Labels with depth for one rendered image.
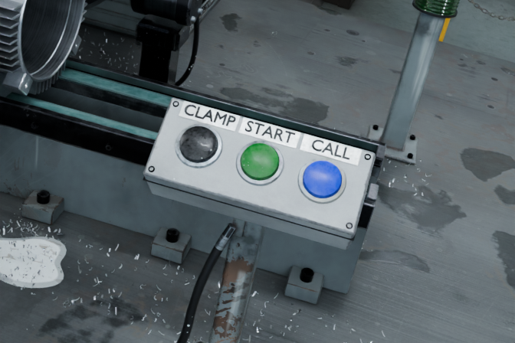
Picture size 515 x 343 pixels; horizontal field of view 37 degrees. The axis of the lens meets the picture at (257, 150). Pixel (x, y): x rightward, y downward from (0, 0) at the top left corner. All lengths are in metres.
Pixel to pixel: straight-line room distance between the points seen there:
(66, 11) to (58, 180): 0.21
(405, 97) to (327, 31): 0.45
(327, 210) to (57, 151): 0.41
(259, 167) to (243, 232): 0.08
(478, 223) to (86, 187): 0.53
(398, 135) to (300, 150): 0.59
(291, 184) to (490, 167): 0.69
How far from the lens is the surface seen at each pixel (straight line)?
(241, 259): 0.67
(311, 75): 1.38
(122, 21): 1.39
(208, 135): 0.60
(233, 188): 0.59
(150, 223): 0.92
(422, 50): 1.13
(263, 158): 0.59
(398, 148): 1.20
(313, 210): 0.59
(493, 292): 1.00
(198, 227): 0.90
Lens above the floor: 1.39
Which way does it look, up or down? 32 degrees down
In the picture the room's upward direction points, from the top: 12 degrees clockwise
